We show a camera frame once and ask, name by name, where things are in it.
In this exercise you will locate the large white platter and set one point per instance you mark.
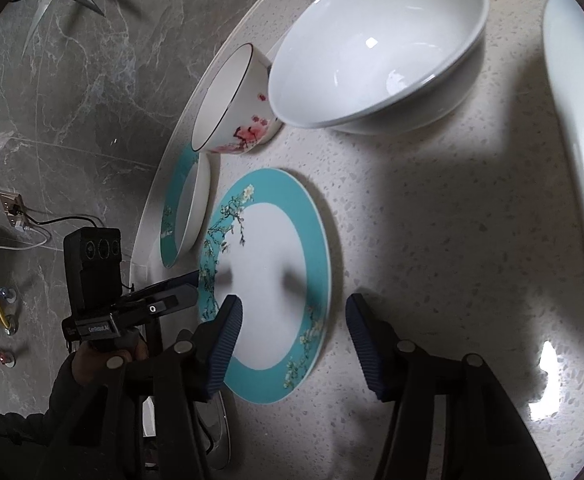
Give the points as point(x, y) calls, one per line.
point(581, 160)

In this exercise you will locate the small white dish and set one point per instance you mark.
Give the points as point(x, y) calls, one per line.
point(194, 210)

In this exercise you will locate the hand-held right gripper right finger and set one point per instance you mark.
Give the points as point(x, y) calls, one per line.
point(366, 345)

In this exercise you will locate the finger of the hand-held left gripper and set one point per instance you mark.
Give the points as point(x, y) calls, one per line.
point(169, 300)
point(172, 281)

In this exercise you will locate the pink floral white bowl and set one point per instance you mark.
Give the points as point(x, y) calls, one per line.
point(227, 100)

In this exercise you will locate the large white bowl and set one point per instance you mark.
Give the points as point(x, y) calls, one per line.
point(371, 50)

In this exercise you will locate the person's left hand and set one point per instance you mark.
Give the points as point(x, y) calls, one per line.
point(86, 360)

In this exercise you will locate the wall socket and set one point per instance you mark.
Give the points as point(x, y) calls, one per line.
point(11, 207)

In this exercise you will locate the person's left forearm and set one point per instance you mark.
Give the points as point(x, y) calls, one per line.
point(22, 435)

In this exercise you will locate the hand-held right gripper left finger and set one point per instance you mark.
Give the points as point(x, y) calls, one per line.
point(224, 345)

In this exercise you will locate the teal rim floral plate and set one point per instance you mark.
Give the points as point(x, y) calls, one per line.
point(267, 260)
point(184, 165)

